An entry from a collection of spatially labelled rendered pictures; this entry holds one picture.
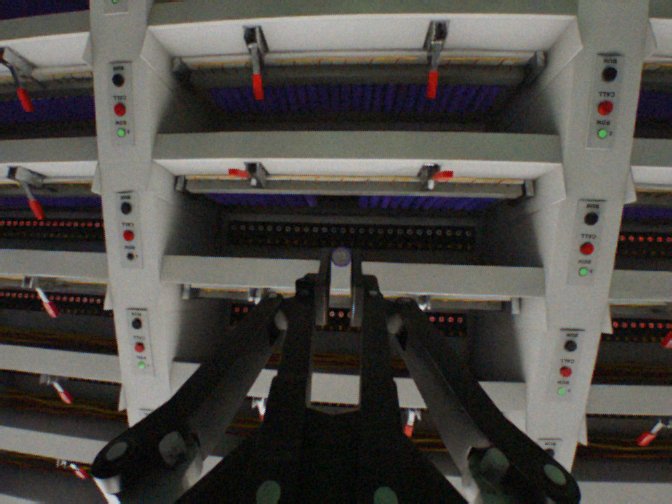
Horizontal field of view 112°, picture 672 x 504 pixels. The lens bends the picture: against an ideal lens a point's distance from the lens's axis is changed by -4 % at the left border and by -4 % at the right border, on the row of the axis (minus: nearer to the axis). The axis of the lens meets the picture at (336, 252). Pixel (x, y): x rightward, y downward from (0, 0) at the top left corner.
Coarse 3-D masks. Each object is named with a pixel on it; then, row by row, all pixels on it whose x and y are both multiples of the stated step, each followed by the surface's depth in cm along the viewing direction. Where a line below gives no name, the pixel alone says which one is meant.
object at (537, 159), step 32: (160, 160) 37; (192, 160) 37; (224, 160) 37; (256, 160) 36; (288, 160) 36; (320, 160) 36; (352, 160) 35; (384, 160) 35; (416, 160) 35; (448, 160) 34; (480, 160) 34; (512, 160) 33; (544, 160) 33; (160, 192) 39; (544, 192) 36; (384, 224) 53; (416, 224) 52; (448, 224) 52
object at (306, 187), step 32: (192, 192) 43; (224, 192) 43; (256, 192) 42; (288, 192) 42; (320, 192) 41; (352, 192) 41; (384, 192) 40; (416, 192) 40; (448, 192) 39; (480, 192) 39; (512, 192) 38
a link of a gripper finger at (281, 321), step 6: (306, 276) 18; (312, 276) 18; (288, 300) 15; (282, 306) 14; (288, 306) 14; (282, 312) 14; (288, 312) 14; (276, 318) 14; (282, 318) 14; (288, 318) 14; (270, 324) 14; (276, 324) 14; (282, 324) 14; (270, 330) 14; (276, 330) 14
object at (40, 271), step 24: (0, 264) 42; (24, 264) 42; (48, 264) 41; (72, 264) 41; (96, 264) 41; (0, 288) 62; (24, 288) 61; (48, 288) 45; (72, 288) 48; (96, 288) 48; (72, 312) 60; (96, 312) 59
